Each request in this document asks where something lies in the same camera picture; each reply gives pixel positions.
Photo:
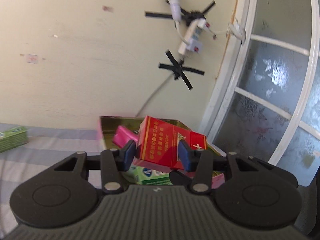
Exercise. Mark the green white box in tin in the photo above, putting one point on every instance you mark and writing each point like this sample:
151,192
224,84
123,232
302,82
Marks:
144,176

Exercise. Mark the green toothpaste box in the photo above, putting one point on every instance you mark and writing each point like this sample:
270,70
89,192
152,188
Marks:
13,138

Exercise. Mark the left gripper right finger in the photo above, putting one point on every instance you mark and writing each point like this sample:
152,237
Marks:
201,163

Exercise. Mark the pink foil packet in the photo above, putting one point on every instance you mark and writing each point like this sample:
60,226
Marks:
123,135

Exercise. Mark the red cigarette box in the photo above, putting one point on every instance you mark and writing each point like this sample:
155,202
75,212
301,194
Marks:
157,147

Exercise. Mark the pink macaron tin box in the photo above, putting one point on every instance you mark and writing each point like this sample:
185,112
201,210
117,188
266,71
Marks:
108,126

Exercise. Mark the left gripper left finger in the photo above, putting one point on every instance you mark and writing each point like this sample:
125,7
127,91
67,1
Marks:
112,162

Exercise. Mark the white window frame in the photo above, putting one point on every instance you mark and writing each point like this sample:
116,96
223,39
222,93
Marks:
265,101

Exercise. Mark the white power strip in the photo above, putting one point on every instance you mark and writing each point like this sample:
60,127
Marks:
192,35

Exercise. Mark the striped bed sheet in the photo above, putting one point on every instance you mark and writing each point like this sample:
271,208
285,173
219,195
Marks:
45,147

